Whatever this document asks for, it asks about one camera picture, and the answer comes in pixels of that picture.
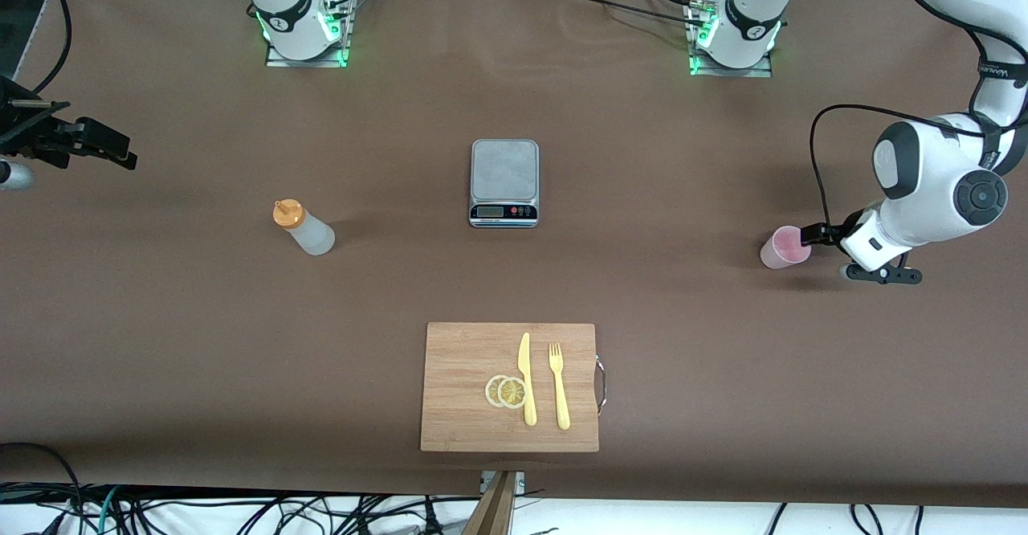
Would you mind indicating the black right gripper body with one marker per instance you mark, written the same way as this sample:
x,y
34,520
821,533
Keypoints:
x,y
32,135

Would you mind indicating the pink plastic cup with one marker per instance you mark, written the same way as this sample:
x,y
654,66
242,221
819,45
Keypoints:
x,y
781,252

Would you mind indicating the translucent sauce bottle orange cap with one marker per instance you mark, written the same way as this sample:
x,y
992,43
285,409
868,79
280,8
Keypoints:
x,y
309,234

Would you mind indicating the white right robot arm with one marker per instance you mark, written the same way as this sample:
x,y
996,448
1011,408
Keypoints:
x,y
281,5

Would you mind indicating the yellow plastic fork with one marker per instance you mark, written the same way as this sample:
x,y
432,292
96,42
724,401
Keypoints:
x,y
560,394

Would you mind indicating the silver digital kitchen scale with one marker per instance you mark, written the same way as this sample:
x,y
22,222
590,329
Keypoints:
x,y
504,173

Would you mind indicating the yellow plastic knife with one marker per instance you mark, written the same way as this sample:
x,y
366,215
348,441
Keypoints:
x,y
526,374

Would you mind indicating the lemon slice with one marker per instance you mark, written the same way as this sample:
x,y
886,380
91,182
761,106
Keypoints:
x,y
512,393
490,392

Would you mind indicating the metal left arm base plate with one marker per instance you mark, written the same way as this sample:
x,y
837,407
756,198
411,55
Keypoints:
x,y
751,71

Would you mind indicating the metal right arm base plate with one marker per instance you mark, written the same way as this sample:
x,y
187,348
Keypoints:
x,y
277,61

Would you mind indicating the wooden post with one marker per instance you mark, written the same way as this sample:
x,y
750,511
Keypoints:
x,y
491,511

